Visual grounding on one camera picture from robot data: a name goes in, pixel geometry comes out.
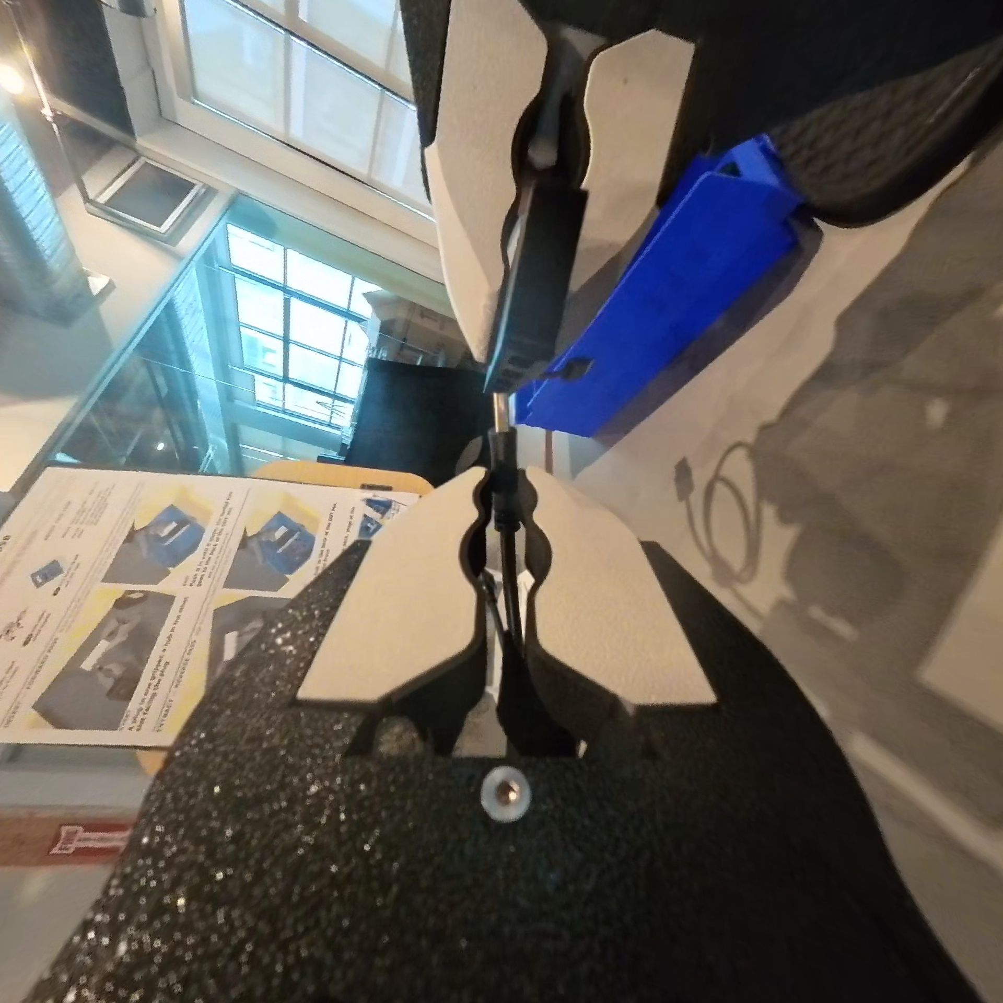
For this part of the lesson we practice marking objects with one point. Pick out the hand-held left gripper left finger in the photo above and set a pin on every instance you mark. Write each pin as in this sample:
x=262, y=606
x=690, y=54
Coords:
x=392, y=595

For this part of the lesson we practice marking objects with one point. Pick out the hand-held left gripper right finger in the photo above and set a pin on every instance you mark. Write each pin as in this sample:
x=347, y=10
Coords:
x=619, y=611

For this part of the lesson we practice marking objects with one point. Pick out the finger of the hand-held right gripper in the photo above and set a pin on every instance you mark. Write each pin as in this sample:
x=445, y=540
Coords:
x=642, y=141
x=470, y=157

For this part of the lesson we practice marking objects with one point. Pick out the black usb hub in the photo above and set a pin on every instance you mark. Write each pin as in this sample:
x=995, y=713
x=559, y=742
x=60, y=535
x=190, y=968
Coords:
x=541, y=274

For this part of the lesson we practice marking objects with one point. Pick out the blue plastic bin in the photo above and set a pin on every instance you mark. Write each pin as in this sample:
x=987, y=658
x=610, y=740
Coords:
x=666, y=313

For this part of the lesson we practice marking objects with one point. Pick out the white framed window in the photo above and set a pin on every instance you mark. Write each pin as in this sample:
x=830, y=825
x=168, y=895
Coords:
x=313, y=78

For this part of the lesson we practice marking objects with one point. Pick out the black fabric panel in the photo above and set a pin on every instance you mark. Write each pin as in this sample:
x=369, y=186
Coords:
x=415, y=415

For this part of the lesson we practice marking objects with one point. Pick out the glass partition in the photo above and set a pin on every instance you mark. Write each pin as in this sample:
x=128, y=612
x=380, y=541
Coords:
x=298, y=313

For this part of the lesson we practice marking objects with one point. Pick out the printed instruction sheet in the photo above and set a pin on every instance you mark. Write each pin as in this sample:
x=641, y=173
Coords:
x=117, y=548

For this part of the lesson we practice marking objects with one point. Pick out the red label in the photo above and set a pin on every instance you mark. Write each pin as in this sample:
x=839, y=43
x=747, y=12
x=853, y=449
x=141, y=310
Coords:
x=90, y=842

